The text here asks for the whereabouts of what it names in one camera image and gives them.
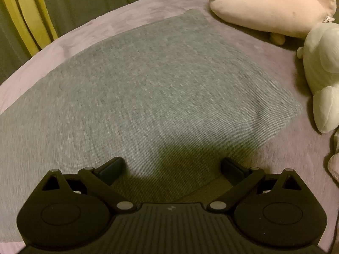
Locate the small cream plush foot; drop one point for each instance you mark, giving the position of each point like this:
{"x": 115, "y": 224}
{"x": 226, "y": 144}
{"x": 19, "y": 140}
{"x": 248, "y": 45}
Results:
{"x": 277, "y": 39}

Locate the grey pants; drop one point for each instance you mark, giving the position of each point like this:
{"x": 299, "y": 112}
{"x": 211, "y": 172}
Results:
{"x": 148, "y": 90}

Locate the yellow curtain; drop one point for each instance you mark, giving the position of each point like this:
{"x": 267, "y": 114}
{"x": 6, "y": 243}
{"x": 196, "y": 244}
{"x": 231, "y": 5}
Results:
{"x": 25, "y": 13}

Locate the white plush toy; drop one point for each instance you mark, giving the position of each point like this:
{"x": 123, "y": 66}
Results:
{"x": 323, "y": 66}

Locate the pink plush pillow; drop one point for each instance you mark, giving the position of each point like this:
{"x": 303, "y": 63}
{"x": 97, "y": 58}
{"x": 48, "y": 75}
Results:
{"x": 264, "y": 2}

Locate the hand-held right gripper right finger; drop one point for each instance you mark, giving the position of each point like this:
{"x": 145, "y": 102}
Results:
{"x": 233, "y": 170}

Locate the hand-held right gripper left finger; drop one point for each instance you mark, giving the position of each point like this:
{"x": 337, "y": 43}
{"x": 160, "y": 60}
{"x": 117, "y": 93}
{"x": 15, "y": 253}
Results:
{"x": 111, "y": 170}

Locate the purple blanket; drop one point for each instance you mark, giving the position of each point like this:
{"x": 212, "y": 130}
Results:
{"x": 79, "y": 39}

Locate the cream plush toy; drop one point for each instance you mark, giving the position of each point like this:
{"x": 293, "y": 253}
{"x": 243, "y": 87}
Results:
{"x": 334, "y": 161}

